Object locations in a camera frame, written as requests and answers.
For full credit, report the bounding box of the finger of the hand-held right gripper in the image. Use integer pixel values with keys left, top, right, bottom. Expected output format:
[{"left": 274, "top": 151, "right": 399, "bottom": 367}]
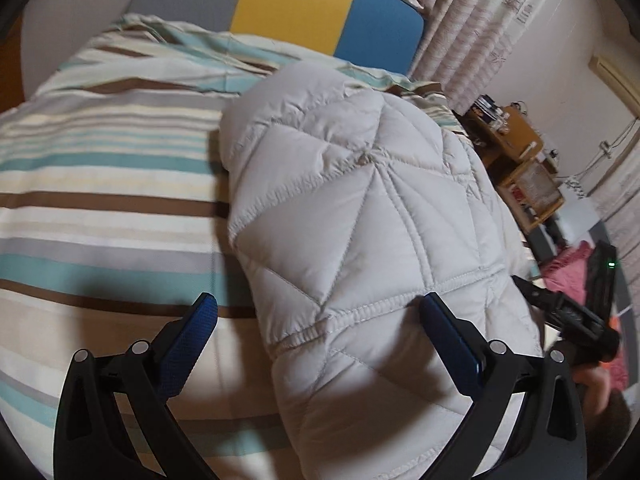
[{"left": 511, "top": 275, "right": 556, "bottom": 313}]

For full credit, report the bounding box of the wooden side table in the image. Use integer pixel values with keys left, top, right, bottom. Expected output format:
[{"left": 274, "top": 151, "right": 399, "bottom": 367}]
[{"left": 460, "top": 102, "right": 566, "bottom": 233}]

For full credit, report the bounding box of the stack of books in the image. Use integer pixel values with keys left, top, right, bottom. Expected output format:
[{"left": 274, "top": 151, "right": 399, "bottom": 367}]
[{"left": 472, "top": 94, "right": 511, "bottom": 133}]

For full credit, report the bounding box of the white box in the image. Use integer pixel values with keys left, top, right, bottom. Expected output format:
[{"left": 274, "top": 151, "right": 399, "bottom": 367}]
[{"left": 555, "top": 182, "right": 601, "bottom": 227}]

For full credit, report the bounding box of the pink rug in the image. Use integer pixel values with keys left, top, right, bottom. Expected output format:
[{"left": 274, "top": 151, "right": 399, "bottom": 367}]
[{"left": 542, "top": 240, "right": 640, "bottom": 391}]

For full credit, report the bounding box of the striped bed sheet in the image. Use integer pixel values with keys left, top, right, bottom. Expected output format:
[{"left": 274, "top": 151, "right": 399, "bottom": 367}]
[{"left": 0, "top": 12, "right": 476, "bottom": 480}]

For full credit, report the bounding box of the person's right hand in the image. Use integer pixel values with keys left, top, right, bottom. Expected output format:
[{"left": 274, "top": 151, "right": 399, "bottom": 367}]
[{"left": 572, "top": 365, "right": 613, "bottom": 416}]

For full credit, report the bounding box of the grey yellow blue headboard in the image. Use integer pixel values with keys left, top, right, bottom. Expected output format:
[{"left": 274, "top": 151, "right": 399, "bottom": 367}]
[{"left": 125, "top": 0, "right": 427, "bottom": 76}]

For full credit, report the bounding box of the white quilted puffer jacket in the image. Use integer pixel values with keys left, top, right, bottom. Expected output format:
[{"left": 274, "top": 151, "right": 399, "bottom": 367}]
[{"left": 218, "top": 62, "right": 546, "bottom": 480}]

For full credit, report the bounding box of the pink patterned curtain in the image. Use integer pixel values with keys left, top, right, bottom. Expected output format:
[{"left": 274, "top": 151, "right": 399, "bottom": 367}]
[{"left": 410, "top": 0, "right": 571, "bottom": 121}]

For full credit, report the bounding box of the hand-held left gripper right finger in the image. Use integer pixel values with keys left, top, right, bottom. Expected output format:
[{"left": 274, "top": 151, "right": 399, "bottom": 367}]
[{"left": 421, "top": 292, "right": 587, "bottom": 480}]

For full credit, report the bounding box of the beige wall unit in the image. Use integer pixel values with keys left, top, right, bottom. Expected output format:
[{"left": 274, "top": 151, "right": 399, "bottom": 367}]
[{"left": 589, "top": 54, "right": 640, "bottom": 87}]

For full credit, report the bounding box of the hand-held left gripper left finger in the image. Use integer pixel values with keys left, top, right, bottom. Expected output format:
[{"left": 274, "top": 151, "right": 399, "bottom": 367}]
[{"left": 52, "top": 292, "right": 219, "bottom": 480}]

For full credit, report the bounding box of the clear storage box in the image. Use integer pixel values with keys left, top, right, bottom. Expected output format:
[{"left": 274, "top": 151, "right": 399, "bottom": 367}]
[{"left": 510, "top": 162, "right": 558, "bottom": 206}]

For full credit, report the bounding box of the person's right forearm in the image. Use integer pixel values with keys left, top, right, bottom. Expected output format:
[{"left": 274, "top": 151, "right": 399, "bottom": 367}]
[{"left": 584, "top": 389, "right": 637, "bottom": 463}]

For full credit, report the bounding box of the white wall cable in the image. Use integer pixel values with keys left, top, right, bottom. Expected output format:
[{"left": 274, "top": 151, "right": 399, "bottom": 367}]
[{"left": 567, "top": 120, "right": 640, "bottom": 186}]

